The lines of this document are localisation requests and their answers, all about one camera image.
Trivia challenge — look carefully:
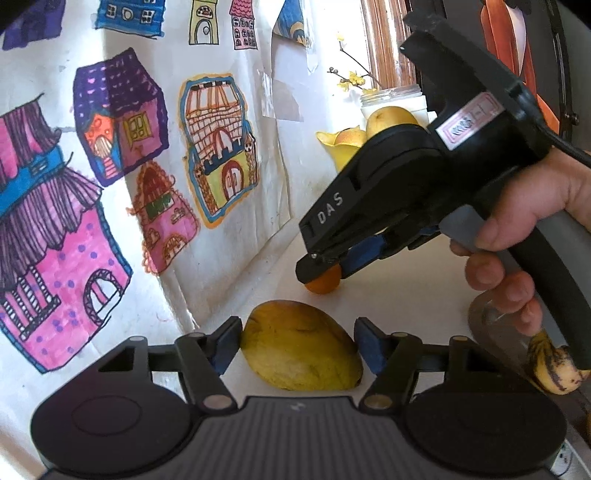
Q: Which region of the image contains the small orange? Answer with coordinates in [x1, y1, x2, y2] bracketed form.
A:
[304, 264, 342, 295]

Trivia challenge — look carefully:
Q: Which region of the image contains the yellow green mango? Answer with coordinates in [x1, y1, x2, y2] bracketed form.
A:
[240, 300, 363, 392]

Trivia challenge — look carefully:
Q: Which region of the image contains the person's right hand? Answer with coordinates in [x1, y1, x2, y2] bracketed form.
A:
[450, 147, 591, 337]

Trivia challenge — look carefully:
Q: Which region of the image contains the yellow plastic bowl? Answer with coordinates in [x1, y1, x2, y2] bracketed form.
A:
[315, 126, 367, 172]

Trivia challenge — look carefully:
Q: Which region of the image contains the yellow pear in bowl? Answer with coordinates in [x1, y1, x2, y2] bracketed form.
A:
[366, 106, 419, 139]

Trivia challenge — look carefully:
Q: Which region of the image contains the white printed table cloth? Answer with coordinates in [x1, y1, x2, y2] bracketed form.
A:
[184, 216, 591, 462]

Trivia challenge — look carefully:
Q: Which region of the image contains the white jar with flowers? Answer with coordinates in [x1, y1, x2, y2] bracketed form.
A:
[327, 37, 435, 127]

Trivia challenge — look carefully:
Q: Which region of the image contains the spotted banana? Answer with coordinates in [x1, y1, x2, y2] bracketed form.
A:
[527, 330, 590, 395]

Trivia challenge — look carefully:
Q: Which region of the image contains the houses drawing paper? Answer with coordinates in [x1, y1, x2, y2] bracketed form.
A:
[1, 1, 290, 479]

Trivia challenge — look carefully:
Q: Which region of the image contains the girl in orange dress painting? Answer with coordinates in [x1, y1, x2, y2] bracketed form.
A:
[480, 0, 560, 133]

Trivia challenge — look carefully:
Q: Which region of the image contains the bear and girl drawing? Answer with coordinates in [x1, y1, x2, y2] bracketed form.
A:
[273, 0, 310, 47]

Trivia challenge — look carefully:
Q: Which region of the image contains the brown wooden door frame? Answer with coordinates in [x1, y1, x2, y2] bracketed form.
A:
[362, 0, 417, 89]

